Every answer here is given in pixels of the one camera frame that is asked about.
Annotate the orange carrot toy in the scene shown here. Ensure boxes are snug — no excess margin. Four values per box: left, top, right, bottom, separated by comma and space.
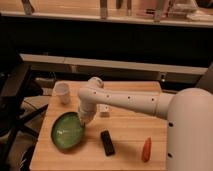
142, 138, 152, 162

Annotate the long white shelf rail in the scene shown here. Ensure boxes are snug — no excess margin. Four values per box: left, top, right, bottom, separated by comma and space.
21, 54, 208, 75

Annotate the black rectangular remote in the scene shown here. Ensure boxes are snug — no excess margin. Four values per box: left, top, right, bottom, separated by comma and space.
100, 130, 115, 156

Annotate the green ceramic bowl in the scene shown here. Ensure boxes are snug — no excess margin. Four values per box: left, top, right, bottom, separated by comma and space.
51, 112, 85, 150

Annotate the white plastic cup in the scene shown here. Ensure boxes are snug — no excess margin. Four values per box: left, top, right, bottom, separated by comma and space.
54, 82, 70, 104

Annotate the black office chair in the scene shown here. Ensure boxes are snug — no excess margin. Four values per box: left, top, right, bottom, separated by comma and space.
0, 54, 47, 171

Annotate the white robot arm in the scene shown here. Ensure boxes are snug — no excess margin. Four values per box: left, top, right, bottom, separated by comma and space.
78, 77, 213, 171

